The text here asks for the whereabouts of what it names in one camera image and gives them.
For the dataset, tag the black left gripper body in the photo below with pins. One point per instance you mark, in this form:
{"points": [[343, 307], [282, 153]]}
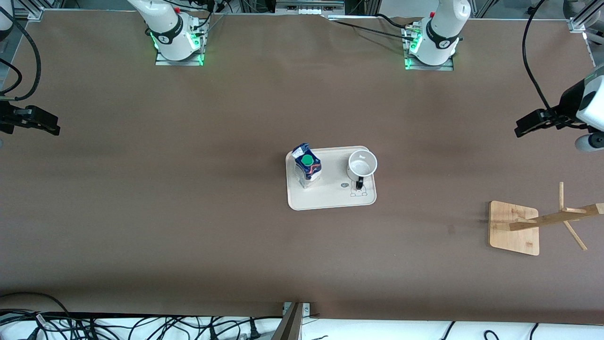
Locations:
{"points": [[567, 105]]}

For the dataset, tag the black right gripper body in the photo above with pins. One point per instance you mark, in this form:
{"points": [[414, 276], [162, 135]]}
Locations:
{"points": [[5, 117]]}

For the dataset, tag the blue white milk carton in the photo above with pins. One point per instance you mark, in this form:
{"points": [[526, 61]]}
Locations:
{"points": [[309, 175]]}

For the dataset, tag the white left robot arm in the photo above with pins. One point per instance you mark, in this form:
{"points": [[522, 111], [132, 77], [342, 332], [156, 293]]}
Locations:
{"points": [[443, 33]]}

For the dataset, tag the white tray with rabbit print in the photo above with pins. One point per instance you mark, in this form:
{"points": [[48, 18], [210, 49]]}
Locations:
{"points": [[330, 198]]}

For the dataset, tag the wooden mug stand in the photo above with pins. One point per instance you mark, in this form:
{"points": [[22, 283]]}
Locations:
{"points": [[512, 236]]}

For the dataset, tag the grey power strip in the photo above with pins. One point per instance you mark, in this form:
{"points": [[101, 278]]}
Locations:
{"points": [[309, 8]]}

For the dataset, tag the aluminium frame profile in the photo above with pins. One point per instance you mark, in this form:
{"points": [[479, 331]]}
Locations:
{"points": [[33, 14], [578, 24]]}

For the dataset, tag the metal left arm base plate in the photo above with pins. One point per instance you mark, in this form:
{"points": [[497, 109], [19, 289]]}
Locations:
{"points": [[446, 67]]}

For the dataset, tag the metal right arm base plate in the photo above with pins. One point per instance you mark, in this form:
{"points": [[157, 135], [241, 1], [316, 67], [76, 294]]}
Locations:
{"points": [[163, 61]]}

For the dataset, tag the aluminium profile post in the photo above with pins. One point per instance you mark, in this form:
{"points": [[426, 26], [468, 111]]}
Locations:
{"points": [[292, 326]]}

